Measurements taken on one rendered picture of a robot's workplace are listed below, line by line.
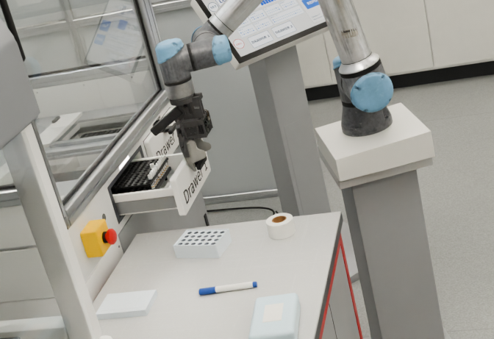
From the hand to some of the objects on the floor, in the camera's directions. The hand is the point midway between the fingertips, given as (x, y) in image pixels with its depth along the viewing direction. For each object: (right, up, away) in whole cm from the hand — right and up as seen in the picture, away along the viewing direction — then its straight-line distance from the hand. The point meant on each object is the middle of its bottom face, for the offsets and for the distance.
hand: (193, 164), depth 240 cm
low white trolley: (+22, -97, -7) cm, 100 cm away
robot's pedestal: (+69, -64, +46) cm, 105 cm away
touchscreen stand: (+47, -40, +120) cm, 135 cm away
